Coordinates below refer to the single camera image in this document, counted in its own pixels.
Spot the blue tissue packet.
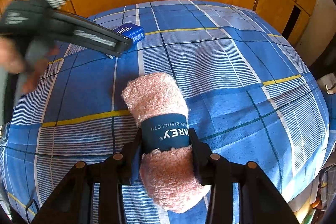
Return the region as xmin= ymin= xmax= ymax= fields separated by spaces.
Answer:
xmin=113 ymin=23 xmax=145 ymax=44

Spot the pink dishcloth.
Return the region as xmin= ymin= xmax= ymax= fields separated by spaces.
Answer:
xmin=122 ymin=72 xmax=210 ymax=213

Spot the person left hand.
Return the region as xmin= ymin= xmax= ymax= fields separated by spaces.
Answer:
xmin=1 ymin=36 xmax=49 ymax=94

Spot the blue plaid tablecloth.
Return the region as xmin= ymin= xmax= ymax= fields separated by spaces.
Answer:
xmin=1 ymin=1 xmax=335 ymax=220

